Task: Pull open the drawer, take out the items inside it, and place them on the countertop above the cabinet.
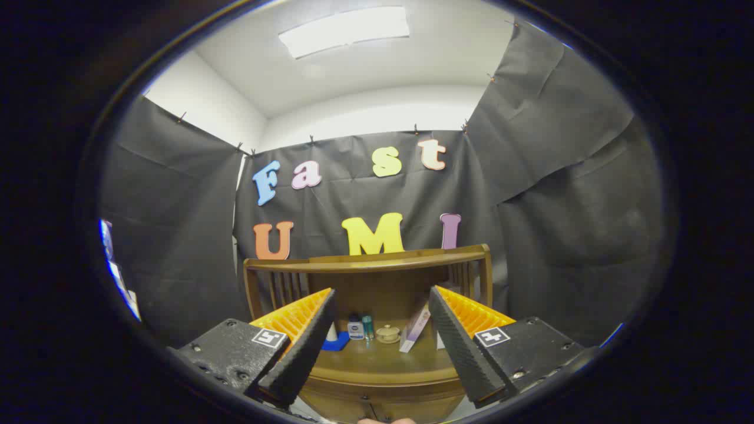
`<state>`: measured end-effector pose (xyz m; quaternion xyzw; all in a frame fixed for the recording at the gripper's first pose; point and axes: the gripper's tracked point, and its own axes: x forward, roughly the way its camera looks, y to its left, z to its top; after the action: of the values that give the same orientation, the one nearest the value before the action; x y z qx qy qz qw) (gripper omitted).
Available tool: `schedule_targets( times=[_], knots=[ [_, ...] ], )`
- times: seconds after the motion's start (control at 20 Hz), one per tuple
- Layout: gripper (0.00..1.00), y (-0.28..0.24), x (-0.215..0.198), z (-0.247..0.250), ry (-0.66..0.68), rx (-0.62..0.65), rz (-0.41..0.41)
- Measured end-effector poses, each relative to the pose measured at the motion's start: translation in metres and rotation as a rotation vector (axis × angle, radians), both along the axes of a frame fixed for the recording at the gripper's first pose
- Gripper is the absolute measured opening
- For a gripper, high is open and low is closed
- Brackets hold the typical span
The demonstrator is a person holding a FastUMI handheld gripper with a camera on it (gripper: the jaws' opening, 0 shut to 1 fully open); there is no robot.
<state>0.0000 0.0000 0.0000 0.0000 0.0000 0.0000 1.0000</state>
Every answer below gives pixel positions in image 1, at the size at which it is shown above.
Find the teal slim bottle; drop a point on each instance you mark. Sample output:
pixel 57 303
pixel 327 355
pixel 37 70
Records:
pixel 367 327

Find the white book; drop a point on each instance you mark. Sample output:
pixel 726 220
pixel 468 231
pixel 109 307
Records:
pixel 439 341

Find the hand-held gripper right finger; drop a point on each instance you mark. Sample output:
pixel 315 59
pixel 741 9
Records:
pixel 465 359

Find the blue folded cloth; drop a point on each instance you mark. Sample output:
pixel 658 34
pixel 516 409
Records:
pixel 336 344

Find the wooden cabinet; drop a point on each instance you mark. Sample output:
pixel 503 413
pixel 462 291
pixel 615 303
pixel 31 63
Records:
pixel 365 263

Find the white lotion bottle blue cap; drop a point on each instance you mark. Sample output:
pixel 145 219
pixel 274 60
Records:
pixel 355 328

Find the white pump bottle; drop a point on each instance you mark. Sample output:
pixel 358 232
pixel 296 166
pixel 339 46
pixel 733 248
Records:
pixel 331 333

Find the ceiling light panel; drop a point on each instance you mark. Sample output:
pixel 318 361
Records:
pixel 344 29

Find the wooden countertop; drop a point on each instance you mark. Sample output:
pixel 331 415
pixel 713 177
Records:
pixel 377 360

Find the beige lidded tea cup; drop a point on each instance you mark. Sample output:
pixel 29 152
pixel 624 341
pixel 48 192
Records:
pixel 388 334

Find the purple book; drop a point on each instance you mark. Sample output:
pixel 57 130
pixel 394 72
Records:
pixel 415 327

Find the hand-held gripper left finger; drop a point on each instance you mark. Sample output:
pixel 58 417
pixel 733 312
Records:
pixel 300 359

